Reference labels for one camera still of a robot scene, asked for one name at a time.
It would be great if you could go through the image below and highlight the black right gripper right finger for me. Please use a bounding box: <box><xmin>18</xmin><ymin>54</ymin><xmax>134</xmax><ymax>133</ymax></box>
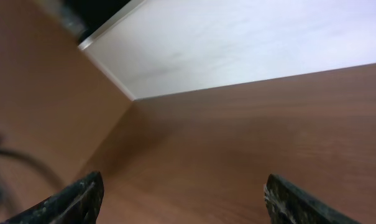
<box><xmin>264</xmin><ymin>174</ymin><xmax>358</xmax><ymax>224</ymax></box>

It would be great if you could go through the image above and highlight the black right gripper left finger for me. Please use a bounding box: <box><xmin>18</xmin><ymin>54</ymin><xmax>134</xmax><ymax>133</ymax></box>
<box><xmin>5</xmin><ymin>171</ymin><xmax>104</xmax><ymax>224</ymax></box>

